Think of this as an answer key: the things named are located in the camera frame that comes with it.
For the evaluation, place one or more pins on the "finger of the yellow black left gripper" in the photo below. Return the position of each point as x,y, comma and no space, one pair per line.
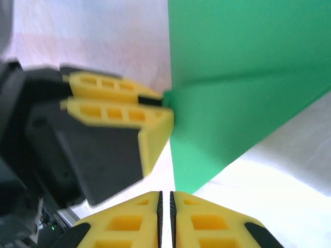
129,93
155,134

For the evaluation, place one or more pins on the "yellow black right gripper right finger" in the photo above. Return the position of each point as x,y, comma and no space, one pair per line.
183,227

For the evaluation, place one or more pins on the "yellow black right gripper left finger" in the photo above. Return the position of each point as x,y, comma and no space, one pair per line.
152,227

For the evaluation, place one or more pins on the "green square paper sheet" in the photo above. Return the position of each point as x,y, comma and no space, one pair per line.
232,77

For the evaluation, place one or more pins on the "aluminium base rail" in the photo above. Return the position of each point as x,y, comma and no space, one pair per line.
66,217

